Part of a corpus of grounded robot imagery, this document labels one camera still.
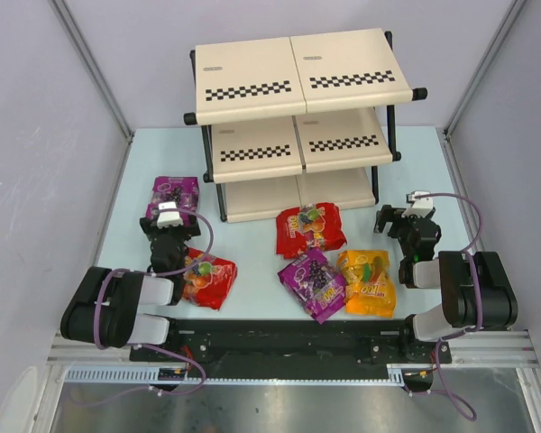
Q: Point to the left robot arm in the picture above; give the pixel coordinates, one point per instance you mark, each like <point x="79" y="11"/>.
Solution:
<point x="104" y="311"/>

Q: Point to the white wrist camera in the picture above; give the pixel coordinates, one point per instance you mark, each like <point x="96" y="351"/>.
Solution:
<point x="420" y="204"/>
<point x="168" y="215"/>

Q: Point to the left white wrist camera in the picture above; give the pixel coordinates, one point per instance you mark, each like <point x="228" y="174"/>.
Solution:
<point x="168" y="215"/>

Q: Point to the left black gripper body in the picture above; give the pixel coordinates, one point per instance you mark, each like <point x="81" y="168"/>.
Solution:
<point x="169" y="230"/>

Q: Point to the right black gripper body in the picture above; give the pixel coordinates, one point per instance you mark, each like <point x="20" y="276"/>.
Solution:
<point x="396" y="219"/>

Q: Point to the beige three-tier shelf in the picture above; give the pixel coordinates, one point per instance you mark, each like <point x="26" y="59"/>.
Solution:
<point x="293" y="121"/>

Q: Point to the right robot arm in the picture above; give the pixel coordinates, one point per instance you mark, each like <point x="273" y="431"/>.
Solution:
<point x="475" y="292"/>

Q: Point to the red fruit candy bag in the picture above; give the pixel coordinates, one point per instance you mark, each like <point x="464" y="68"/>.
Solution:
<point x="209" y="281"/>
<point x="300" y="229"/>

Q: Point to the aluminium rail frame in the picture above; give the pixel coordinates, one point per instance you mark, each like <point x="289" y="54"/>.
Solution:
<point x="485" y="350"/>

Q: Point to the orange candy bag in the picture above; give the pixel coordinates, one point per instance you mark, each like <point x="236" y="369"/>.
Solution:
<point x="370" y="290"/>

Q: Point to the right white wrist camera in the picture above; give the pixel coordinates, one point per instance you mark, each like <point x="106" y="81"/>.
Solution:
<point x="420" y="204"/>

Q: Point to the purple grape candy bag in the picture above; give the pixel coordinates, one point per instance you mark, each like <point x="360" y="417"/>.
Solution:
<point x="315" y="284"/>
<point x="183" y="190"/>

